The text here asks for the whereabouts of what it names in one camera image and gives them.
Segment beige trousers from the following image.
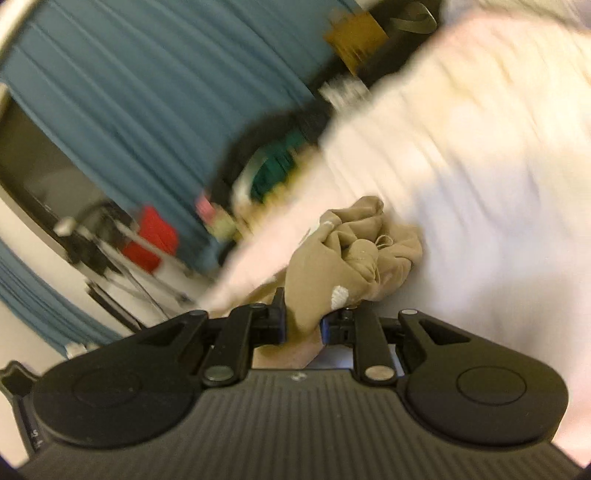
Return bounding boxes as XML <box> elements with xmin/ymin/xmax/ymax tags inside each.
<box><xmin>247</xmin><ymin>196</ymin><xmax>424</xmax><ymax>369</ymax></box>

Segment pile of mixed clothes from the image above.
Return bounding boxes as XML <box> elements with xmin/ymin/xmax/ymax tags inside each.
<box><xmin>193</xmin><ymin>73</ymin><xmax>376</xmax><ymax>245</ymax></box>

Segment garment steamer stand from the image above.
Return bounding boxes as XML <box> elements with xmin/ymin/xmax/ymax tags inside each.
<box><xmin>53</xmin><ymin>199</ymin><xmax>209</xmax><ymax>332</ymax></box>

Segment white pastel duvet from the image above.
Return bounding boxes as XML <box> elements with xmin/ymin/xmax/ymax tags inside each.
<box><xmin>201</xmin><ymin>1</ymin><xmax>590</xmax><ymax>464</ymax></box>

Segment blue curtain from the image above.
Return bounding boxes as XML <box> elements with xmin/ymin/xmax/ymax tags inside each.
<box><xmin>0</xmin><ymin>0</ymin><xmax>362</xmax><ymax>356</ymax></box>

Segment dark window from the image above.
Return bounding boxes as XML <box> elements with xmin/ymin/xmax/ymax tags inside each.
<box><xmin>1</xmin><ymin>92</ymin><xmax>133</xmax><ymax>238</ymax></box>

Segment yellow paper bag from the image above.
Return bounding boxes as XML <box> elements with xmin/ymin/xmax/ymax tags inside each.
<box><xmin>324</xmin><ymin>11</ymin><xmax>389</xmax><ymax>76</ymax></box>

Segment black sofa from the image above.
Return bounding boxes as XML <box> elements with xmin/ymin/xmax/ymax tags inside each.
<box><xmin>308</xmin><ymin>1</ymin><xmax>442</xmax><ymax>92</ymax></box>

